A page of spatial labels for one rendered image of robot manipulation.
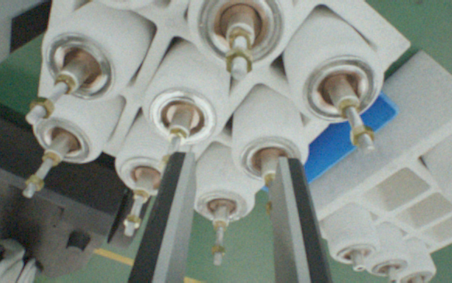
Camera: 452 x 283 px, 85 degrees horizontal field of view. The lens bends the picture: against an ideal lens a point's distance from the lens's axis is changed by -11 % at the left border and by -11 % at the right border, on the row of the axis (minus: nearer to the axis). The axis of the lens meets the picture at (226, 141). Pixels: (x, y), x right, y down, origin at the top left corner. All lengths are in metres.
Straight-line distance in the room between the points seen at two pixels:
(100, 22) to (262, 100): 0.21
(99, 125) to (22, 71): 0.39
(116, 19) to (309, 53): 0.20
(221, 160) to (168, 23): 0.20
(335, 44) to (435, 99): 0.29
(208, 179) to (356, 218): 0.30
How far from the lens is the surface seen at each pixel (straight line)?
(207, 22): 0.25
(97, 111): 0.38
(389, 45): 0.38
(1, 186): 0.71
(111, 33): 0.30
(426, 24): 0.61
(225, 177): 0.39
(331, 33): 0.30
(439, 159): 0.51
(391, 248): 0.65
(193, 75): 0.29
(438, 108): 0.52
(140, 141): 0.37
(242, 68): 0.17
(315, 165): 0.59
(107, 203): 0.67
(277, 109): 0.35
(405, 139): 0.52
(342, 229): 0.56
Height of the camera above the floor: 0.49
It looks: 49 degrees down
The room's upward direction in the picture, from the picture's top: 175 degrees counter-clockwise
